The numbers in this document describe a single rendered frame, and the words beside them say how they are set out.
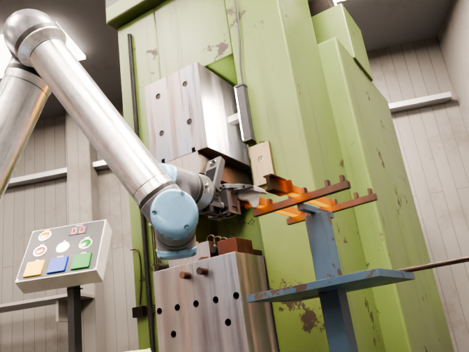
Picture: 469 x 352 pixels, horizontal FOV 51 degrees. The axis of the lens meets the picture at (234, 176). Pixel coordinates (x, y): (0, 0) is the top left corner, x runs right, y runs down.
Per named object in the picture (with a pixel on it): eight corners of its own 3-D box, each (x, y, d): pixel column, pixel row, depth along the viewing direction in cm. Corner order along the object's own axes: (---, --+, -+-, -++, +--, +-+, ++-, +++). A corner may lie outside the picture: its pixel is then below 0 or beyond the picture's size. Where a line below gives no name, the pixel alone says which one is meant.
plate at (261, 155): (274, 180, 190) (268, 140, 195) (255, 186, 194) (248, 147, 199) (277, 181, 191) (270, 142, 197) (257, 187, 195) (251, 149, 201)
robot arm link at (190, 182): (140, 208, 111) (137, 167, 115) (177, 215, 121) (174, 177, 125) (170, 197, 107) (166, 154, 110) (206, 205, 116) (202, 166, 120)
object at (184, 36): (232, 53, 217) (218, -32, 233) (161, 86, 237) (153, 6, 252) (277, 89, 254) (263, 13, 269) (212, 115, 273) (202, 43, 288)
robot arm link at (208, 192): (174, 178, 124) (203, 166, 119) (187, 181, 128) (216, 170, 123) (177, 211, 121) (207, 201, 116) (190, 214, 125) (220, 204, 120)
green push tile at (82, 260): (88, 266, 193) (91, 251, 199) (70, 269, 194) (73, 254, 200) (90, 269, 195) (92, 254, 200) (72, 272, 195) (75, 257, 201)
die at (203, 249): (211, 260, 183) (208, 238, 186) (169, 271, 192) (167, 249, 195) (264, 267, 218) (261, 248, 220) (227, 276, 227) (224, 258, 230)
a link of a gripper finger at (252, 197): (269, 209, 135) (237, 210, 132) (265, 188, 137) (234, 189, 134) (273, 205, 132) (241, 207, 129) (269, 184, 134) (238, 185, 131)
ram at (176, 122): (225, 140, 192) (213, 52, 205) (151, 168, 209) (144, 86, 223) (274, 165, 226) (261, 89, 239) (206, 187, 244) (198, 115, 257)
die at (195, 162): (200, 172, 195) (197, 150, 198) (161, 186, 204) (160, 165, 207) (252, 192, 229) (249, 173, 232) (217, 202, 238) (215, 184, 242)
